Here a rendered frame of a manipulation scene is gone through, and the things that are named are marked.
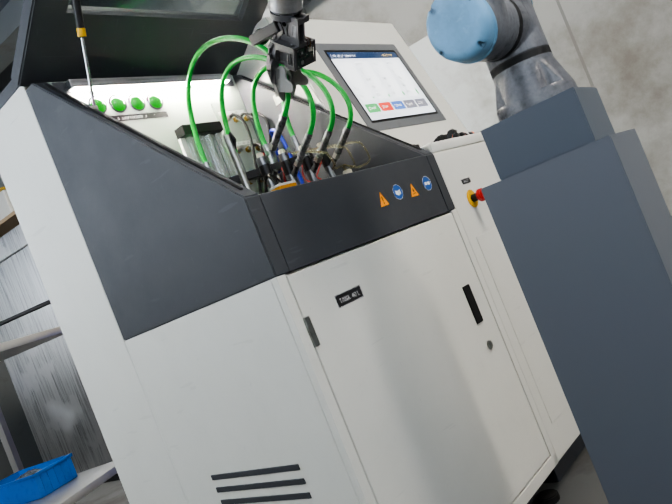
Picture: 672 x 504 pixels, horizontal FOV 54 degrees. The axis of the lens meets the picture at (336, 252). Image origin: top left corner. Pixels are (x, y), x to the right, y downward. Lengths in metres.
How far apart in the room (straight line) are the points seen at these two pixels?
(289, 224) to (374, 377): 0.35
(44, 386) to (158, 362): 3.45
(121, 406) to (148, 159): 0.68
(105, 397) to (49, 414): 3.24
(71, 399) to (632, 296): 4.07
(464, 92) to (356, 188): 2.27
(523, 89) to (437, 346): 0.61
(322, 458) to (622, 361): 0.57
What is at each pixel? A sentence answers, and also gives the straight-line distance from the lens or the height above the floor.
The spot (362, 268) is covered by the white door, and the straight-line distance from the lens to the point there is 1.41.
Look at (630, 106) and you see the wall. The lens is 3.71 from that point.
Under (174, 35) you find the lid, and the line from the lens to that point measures 1.98.
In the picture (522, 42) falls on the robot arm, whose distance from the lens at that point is 1.29.
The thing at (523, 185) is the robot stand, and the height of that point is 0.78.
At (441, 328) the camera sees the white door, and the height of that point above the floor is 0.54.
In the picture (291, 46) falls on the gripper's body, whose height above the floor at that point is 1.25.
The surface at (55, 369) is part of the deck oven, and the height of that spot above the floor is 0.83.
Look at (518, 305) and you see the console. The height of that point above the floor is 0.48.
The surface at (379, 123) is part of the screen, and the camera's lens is 2.12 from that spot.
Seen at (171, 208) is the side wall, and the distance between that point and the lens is 1.42.
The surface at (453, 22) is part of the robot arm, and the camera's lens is 1.18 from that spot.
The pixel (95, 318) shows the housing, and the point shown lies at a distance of 1.78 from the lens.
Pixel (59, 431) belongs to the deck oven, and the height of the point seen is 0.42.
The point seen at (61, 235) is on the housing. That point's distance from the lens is 1.81.
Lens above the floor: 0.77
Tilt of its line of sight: 1 degrees up
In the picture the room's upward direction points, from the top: 22 degrees counter-clockwise
